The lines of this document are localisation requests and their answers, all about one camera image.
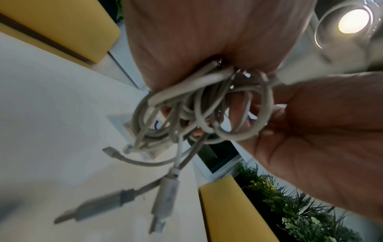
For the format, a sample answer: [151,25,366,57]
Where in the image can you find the tangle of white cables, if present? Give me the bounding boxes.
[53,59,300,234]

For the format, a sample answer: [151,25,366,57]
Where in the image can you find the yellow bench backrest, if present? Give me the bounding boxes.
[0,0,122,64]

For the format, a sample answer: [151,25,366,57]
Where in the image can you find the person's right hand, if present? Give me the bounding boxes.
[227,72,383,223]

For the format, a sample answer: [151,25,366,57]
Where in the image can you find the right yellow bench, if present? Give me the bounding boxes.
[198,174,280,242]

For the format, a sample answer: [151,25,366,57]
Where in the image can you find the person's left hand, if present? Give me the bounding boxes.
[122,0,318,138]

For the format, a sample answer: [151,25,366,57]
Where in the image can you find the dark glass window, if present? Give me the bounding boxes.
[187,139,240,174]

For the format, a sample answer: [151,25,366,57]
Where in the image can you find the yellow bench seat cushion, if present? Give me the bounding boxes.
[0,22,94,70]

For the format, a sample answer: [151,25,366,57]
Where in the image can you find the green leafy plant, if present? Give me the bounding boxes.
[115,0,125,23]
[234,161,364,242]

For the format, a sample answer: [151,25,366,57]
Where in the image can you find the clear plastic drawer organizer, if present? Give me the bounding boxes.
[106,113,180,159]

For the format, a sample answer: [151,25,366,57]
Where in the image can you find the round glass pendant lamp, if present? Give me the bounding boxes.
[314,0,378,50]

